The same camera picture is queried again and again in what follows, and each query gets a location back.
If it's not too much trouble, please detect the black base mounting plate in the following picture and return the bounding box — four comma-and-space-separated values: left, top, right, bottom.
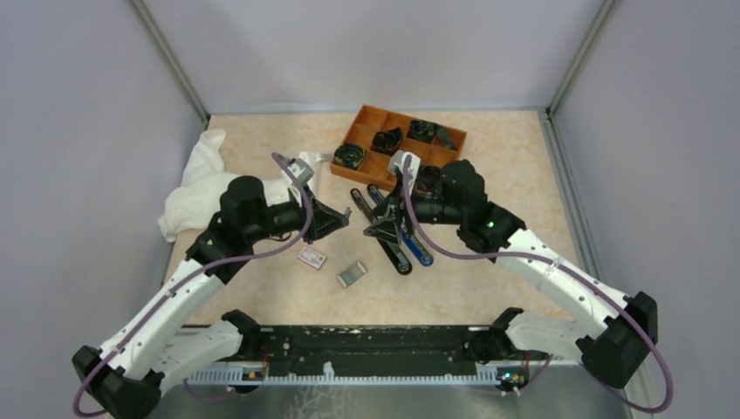
205, 325, 547, 380

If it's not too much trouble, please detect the aluminium frame rail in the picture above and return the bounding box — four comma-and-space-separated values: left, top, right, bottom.
118, 325, 643, 386

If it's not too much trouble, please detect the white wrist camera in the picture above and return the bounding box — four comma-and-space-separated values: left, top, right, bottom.
286, 158, 315, 206
388, 150, 421, 191

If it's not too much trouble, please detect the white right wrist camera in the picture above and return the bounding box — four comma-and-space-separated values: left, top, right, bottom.
388, 150, 421, 191

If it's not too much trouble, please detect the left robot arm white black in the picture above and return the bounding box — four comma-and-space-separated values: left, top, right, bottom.
72, 175, 350, 418

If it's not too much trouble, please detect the black rolled tape red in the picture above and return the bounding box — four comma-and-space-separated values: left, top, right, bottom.
371, 127, 404, 155

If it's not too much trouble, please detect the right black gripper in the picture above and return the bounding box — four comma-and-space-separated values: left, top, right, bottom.
365, 176, 465, 245

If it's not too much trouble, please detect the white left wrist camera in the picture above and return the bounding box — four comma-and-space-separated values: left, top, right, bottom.
286, 158, 315, 206

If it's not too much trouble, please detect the orange compartment tray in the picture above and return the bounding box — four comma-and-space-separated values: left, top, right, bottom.
330, 105, 467, 191

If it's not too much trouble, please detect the dark rolled tape top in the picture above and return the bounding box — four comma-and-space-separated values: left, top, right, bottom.
408, 120, 457, 151

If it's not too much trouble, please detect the red white staple box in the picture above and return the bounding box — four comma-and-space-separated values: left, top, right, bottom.
298, 246, 326, 271

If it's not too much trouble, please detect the silver staple strip tray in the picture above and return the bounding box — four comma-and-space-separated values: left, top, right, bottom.
337, 261, 367, 288

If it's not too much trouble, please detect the white crumpled towel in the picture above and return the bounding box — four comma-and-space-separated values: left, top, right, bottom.
158, 127, 325, 244

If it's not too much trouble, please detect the dark rolled tape green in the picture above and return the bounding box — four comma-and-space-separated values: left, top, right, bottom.
332, 142, 367, 170

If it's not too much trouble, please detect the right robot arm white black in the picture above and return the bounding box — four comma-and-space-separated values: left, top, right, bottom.
364, 152, 658, 388

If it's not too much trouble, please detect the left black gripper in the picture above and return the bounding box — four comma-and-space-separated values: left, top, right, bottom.
245, 184, 349, 245

